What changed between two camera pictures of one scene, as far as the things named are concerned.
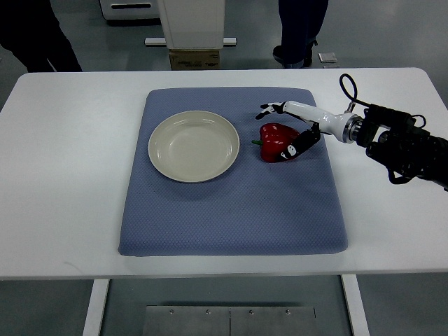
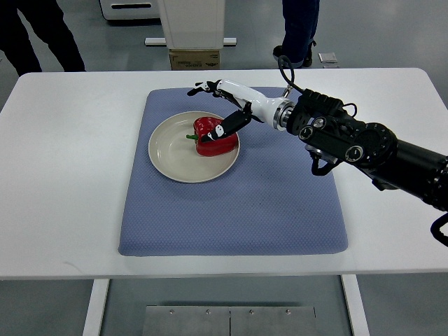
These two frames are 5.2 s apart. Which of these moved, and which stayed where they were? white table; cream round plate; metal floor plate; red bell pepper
Moved: red bell pepper
Stayed: metal floor plate; cream round plate; white table
